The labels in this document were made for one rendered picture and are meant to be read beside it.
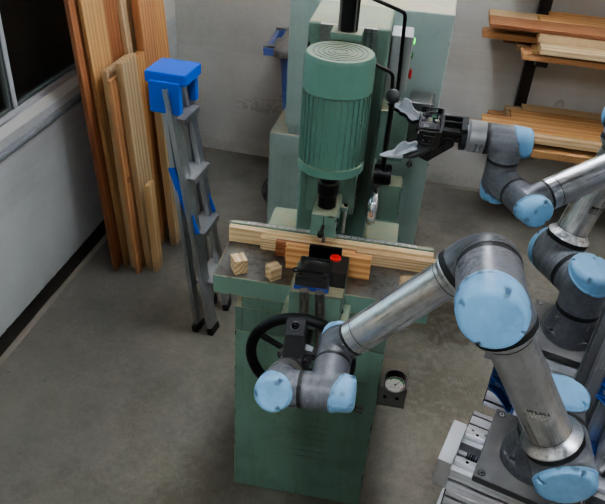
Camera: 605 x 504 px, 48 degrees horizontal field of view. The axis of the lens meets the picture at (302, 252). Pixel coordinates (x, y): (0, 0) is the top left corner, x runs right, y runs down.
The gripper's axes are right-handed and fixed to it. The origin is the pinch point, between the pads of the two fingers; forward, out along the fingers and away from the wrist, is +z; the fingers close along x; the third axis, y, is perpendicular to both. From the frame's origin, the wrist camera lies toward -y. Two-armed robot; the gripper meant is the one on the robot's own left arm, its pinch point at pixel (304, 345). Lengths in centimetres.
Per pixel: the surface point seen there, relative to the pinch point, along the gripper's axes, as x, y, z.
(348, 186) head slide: 4, -39, 34
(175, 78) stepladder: -64, -75, 73
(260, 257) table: -19.5, -17.8, 30.0
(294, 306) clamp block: -5.4, -7.3, 12.2
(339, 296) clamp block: 6.4, -11.0, 11.3
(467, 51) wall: 43, -122, 239
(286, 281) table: -9.9, -12.3, 22.4
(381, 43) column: 12, -77, 24
